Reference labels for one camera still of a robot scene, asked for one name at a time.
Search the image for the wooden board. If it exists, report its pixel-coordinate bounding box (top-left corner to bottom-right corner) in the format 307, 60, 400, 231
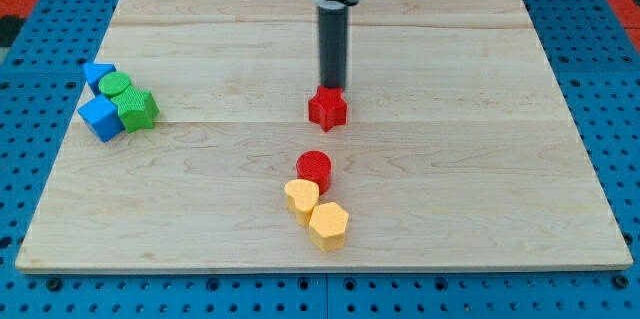
16, 0, 633, 274

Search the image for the green cylinder block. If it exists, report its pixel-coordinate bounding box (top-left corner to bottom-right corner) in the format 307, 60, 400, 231
98, 71, 132, 99

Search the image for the blue cube block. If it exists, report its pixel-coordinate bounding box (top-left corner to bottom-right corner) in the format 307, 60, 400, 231
78, 94, 125, 142

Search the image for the yellow hexagon block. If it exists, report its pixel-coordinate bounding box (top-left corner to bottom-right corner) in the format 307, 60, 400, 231
309, 202, 349, 252

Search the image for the red cylinder block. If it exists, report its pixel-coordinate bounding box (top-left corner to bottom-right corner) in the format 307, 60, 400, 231
296, 150, 332, 194

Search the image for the green star block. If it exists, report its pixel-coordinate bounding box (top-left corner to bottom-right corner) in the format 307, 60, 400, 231
111, 86, 159, 133

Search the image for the blue triangle block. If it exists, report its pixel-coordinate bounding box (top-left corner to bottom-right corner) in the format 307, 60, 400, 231
82, 63, 116, 95

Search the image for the red star block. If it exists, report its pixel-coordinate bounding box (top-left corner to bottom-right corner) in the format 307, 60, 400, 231
308, 86, 348, 132

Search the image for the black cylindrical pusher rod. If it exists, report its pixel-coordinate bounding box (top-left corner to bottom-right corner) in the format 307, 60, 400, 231
318, 7, 349, 89

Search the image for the yellow heart block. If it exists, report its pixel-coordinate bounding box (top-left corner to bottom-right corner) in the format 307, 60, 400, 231
284, 179, 320, 226

